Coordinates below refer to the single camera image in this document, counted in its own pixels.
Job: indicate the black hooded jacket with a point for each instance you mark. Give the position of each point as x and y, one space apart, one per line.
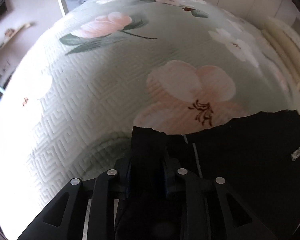
240 180

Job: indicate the floral green bedspread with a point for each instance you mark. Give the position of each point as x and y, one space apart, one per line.
177 66

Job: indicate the beige folded quilt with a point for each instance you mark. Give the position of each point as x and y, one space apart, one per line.
286 42

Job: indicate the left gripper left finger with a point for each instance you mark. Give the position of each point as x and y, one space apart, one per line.
82 206

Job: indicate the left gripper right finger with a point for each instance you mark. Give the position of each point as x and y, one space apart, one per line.
192 184

